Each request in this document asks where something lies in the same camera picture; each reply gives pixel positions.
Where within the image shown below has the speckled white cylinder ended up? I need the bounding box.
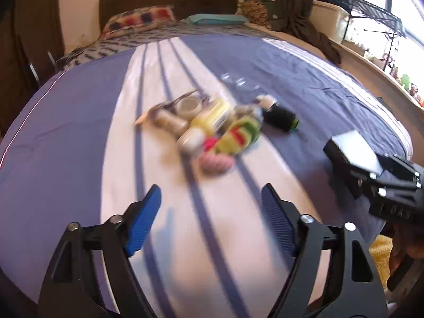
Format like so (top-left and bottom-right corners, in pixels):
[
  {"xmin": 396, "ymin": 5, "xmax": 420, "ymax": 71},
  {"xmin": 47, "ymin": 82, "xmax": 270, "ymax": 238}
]
[{"xmin": 154, "ymin": 110, "xmax": 190, "ymax": 134}]

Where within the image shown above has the teal pillow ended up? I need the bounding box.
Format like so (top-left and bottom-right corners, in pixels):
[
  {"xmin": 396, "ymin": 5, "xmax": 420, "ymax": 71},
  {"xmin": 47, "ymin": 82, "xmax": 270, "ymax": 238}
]
[{"xmin": 185, "ymin": 13, "xmax": 250, "ymax": 27}]

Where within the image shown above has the small grey box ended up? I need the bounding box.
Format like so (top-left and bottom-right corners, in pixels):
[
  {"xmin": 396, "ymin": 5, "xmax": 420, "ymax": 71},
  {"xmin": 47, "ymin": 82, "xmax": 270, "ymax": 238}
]
[{"xmin": 330, "ymin": 130, "xmax": 382, "ymax": 173}]

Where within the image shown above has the dark curtain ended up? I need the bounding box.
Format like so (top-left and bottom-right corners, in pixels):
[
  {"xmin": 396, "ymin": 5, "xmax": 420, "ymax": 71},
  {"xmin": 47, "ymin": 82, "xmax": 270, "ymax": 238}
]
[{"xmin": 245, "ymin": 0, "xmax": 342, "ymax": 66}]

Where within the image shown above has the brown patterned clothes pile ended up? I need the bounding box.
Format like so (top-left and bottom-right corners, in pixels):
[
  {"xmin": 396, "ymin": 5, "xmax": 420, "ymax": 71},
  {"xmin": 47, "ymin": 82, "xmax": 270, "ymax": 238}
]
[{"xmin": 238, "ymin": 0, "xmax": 283, "ymax": 29}]

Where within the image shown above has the purple white striped duvet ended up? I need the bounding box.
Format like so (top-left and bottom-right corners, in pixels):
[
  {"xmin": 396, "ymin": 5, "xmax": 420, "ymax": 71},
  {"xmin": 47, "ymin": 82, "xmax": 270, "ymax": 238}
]
[{"xmin": 0, "ymin": 33, "xmax": 414, "ymax": 318}]

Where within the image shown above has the dark wooden wardrobe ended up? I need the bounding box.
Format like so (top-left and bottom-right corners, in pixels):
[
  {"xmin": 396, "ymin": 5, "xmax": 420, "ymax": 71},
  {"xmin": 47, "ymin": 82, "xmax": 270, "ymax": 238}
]
[{"xmin": 0, "ymin": 0, "xmax": 66, "ymax": 135}]

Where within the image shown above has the white storage bin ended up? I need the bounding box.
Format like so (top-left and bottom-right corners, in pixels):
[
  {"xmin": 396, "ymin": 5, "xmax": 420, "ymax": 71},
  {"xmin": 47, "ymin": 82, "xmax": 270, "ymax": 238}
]
[{"xmin": 310, "ymin": 0, "xmax": 351, "ymax": 44}]

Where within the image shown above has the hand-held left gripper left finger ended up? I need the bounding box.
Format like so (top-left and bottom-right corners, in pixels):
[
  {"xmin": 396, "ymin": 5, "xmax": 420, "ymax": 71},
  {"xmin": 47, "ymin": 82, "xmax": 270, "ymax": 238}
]
[{"xmin": 38, "ymin": 184, "xmax": 163, "ymax": 318}]

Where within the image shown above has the magenta hair tie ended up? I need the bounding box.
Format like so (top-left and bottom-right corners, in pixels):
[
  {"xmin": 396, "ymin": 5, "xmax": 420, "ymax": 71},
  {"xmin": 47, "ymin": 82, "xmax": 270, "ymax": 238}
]
[{"xmin": 202, "ymin": 137, "xmax": 220, "ymax": 153}]

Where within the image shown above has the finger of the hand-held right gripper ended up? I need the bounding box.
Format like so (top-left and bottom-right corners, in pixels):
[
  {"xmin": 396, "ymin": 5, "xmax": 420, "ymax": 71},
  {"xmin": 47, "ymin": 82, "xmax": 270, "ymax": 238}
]
[
  {"xmin": 378, "ymin": 153, "xmax": 424, "ymax": 188},
  {"xmin": 323, "ymin": 139, "xmax": 381, "ymax": 201}
]

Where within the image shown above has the black metal rack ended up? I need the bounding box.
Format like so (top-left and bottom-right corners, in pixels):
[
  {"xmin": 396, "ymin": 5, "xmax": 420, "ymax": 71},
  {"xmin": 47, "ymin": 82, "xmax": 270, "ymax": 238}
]
[{"xmin": 344, "ymin": 0, "xmax": 424, "ymax": 73}]

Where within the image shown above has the green yellow red packet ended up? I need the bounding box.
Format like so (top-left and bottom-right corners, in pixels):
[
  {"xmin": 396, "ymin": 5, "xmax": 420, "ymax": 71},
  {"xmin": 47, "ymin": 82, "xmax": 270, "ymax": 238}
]
[{"xmin": 217, "ymin": 117, "xmax": 263, "ymax": 157}]

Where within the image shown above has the clear plastic wrapper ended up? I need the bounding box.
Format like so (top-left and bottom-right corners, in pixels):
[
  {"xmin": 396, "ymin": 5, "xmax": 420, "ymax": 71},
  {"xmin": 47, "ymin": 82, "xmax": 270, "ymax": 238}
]
[{"xmin": 220, "ymin": 71, "xmax": 263, "ymax": 91}]

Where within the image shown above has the black bottle white cap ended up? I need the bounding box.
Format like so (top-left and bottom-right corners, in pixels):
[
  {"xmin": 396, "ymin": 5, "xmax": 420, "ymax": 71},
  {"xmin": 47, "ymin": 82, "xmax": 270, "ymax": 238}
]
[{"xmin": 256, "ymin": 94, "xmax": 301, "ymax": 134}]

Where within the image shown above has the person's right hand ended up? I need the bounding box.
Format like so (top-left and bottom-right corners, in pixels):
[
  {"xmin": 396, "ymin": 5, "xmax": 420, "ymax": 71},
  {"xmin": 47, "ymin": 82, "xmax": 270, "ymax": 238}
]
[{"xmin": 388, "ymin": 222, "xmax": 424, "ymax": 274}]

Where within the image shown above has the yellow fluffy fleece cloth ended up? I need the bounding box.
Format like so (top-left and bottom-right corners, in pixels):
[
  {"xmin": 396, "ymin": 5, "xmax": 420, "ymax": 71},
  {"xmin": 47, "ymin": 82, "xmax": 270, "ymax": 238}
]
[{"xmin": 368, "ymin": 235, "xmax": 397, "ymax": 291}]

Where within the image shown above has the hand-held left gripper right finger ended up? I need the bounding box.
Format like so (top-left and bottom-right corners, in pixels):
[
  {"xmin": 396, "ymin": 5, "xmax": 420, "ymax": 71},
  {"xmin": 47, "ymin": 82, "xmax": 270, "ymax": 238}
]
[{"xmin": 261, "ymin": 183, "xmax": 388, "ymax": 318}]

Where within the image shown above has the cream wrapper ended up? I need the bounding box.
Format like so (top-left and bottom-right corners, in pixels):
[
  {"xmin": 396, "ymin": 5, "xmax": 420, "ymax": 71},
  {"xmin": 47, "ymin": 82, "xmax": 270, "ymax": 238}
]
[{"xmin": 233, "ymin": 104, "xmax": 264, "ymax": 122}]

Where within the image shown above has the pink scrunchie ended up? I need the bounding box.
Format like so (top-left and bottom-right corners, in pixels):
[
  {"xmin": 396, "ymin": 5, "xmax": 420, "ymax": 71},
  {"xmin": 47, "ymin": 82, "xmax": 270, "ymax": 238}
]
[{"xmin": 198, "ymin": 152, "xmax": 235, "ymax": 175}]

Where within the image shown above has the red blue checked pillow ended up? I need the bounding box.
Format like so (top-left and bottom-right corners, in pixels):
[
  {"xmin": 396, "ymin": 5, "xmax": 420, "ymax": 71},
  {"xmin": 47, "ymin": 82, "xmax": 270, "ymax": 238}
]
[{"xmin": 101, "ymin": 5, "xmax": 176, "ymax": 38}]

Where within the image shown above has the beige window ledge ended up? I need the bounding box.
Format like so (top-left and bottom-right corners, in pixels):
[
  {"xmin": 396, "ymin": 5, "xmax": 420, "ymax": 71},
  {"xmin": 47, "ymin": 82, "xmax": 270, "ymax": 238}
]
[{"xmin": 331, "ymin": 38, "xmax": 424, "ymax": 169}]

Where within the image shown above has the zigzag patterned bed sheet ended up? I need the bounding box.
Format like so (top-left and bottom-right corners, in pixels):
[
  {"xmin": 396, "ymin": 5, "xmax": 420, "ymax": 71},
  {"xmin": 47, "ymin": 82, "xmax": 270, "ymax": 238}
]
[{"xmin": 56, "ymin": 23, "xmax": 269, "ymax": 72}]

